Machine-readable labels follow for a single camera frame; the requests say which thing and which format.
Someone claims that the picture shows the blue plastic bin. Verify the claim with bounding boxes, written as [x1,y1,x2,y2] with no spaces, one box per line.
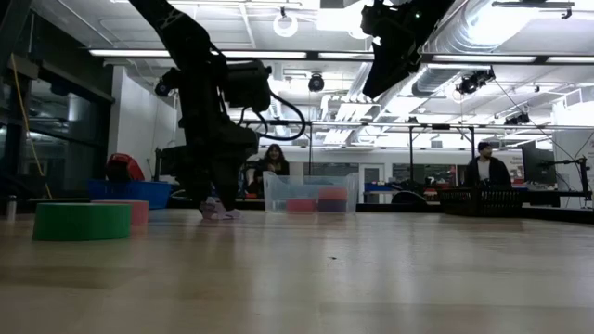
[87,179,172,210]

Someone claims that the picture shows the background metal rack frame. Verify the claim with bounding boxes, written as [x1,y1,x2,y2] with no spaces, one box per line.
[240,118,594,163]

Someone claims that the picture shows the white staple remover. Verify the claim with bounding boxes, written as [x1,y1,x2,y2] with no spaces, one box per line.
[199,197,243,222]

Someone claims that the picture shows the long ceiling light bar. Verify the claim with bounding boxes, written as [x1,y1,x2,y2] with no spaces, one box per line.
[90,48,594,65]

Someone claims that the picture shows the green tape roll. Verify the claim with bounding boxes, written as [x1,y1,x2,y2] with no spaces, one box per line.
[32,202,133,242]

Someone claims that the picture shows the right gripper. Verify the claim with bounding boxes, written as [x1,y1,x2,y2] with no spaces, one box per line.
[360,0,457,101]

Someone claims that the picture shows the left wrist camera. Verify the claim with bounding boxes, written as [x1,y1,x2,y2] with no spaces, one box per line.
[226,58,274,113]

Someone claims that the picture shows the pink tape roll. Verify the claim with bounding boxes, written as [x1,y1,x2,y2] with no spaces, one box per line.
[92,199,149,227]

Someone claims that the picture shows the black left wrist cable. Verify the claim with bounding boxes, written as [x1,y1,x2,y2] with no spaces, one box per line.
[239,90,307,142]

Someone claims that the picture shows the yellow cable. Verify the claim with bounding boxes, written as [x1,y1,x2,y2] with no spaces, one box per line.
[9,53,53,200]

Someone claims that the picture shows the black mesh basket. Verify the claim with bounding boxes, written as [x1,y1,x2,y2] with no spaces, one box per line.
[438,185,523,217]

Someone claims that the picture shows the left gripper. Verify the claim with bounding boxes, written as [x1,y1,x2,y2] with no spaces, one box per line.
[178,115,261,219]

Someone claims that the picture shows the black computer monitor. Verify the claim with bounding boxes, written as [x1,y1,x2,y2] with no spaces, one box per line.
[155,146,187,180]
[522,147,558,186]

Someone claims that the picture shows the silver air duct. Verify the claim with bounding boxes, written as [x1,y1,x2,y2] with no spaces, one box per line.
[410,0,576,96]

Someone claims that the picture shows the person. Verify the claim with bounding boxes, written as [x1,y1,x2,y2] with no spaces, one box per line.
[248,143,291,196]
[463,141,513,189]

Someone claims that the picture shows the round white pendant lamp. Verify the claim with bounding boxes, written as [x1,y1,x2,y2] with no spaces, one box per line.
[272,6,300,39]

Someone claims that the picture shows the clear plastic bin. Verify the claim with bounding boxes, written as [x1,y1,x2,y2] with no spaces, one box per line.
[262,171,360,214]

